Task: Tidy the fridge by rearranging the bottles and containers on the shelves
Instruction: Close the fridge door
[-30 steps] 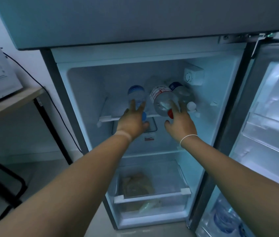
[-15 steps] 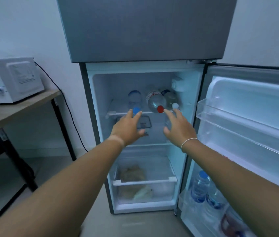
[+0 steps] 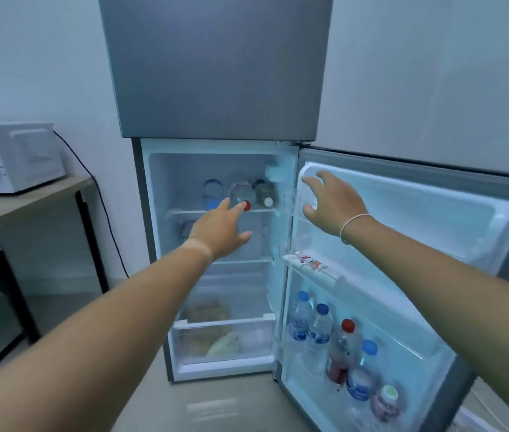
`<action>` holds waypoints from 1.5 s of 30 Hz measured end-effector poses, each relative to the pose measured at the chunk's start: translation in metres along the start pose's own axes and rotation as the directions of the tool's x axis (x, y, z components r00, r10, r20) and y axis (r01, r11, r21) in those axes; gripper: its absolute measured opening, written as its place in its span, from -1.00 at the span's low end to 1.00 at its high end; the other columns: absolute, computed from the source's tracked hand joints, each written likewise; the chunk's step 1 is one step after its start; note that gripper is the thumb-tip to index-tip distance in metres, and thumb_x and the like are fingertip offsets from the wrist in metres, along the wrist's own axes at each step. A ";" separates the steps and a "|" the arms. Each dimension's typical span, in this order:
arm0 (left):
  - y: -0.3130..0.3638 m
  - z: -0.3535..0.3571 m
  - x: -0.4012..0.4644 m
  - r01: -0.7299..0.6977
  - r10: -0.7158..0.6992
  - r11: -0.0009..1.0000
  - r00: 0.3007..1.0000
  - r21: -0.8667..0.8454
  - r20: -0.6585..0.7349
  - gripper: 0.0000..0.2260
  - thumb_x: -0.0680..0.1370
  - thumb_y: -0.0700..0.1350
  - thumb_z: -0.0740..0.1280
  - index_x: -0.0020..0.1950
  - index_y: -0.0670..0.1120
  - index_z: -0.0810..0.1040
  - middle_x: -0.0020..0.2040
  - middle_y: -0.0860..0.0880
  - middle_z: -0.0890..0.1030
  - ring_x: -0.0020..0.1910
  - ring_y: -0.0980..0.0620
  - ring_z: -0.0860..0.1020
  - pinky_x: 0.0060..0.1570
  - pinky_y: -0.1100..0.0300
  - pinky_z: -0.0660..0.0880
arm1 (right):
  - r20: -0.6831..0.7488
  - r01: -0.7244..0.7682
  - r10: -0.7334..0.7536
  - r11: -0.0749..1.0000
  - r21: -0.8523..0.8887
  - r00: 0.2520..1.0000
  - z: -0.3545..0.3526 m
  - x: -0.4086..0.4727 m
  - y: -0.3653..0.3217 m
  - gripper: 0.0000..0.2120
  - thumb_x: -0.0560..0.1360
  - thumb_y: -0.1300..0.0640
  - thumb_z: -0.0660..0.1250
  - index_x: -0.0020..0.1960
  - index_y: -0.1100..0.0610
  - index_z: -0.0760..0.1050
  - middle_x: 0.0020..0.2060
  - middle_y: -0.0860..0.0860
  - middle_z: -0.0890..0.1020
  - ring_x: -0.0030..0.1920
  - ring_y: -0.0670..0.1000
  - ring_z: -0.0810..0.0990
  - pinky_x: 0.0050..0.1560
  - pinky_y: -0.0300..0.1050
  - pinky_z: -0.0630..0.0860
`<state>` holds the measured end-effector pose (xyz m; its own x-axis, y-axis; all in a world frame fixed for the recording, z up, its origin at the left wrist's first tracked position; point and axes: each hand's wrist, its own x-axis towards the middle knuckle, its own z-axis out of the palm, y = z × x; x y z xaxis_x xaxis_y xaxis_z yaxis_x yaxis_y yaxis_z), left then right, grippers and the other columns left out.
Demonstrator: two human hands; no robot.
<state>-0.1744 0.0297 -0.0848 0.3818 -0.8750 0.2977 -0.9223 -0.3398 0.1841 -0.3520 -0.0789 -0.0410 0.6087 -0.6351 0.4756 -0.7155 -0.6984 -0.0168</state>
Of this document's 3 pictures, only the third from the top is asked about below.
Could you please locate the person's left hand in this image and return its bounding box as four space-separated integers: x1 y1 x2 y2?
187 198 253 262

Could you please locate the person's right hand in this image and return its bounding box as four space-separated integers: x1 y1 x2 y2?
301 171 370 237

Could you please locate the person's left forearm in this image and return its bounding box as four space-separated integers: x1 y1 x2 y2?
0 240 214 432

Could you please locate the person's right forearm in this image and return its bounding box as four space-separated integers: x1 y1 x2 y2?
342 216 509 432

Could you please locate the lying blue cap bottle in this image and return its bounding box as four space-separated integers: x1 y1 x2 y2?
203 178 226 211

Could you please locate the clear bottle with red cap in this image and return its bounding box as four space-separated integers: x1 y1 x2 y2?
228 181 256 212

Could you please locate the glass refrigerator shelf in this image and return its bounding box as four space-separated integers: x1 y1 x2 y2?
211 257 274 267
166 206 280 219

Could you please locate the dark bottle with white cap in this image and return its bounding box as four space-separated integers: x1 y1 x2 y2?
253 178 278 209

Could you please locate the beige wristband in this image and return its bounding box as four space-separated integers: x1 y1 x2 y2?
179 239 214 263

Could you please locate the white printed tube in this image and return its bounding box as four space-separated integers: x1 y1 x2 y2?
282 251 346 285

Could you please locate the grey refrigerator cabinet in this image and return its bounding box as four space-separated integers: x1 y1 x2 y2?
131 138 301 383

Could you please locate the brown food in drawer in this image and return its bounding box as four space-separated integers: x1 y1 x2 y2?
184 300 232 357

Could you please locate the blue cap water bottle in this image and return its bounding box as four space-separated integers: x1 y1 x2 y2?
288 290 315 343
346 339 379 404
307 303 334 361

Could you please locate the grey refrigerator door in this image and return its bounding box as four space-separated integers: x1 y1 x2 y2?
274 146 509 432

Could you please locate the clear crisper drawer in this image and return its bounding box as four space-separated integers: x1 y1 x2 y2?
171 313 278 368

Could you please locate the pale green vegetable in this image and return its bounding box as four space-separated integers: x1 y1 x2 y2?
206 331 242 359

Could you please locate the grey freezer door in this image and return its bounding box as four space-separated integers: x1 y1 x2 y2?
98 0 334 142

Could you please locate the red drink bottle red cap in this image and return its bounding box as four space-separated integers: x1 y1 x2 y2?
325 318 357 386

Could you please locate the wooden table with black legs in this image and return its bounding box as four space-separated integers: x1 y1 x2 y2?
0 175 110 388

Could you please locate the pink drink bottle white cap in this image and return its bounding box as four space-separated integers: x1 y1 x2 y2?
370 384 402 424

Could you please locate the white microwave oven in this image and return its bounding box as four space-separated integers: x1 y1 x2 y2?
0 122 67 195

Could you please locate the white string bracelet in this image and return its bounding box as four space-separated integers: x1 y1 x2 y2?
339 213 372 245

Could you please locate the black power cable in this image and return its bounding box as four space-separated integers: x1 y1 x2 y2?
53 130 130 279

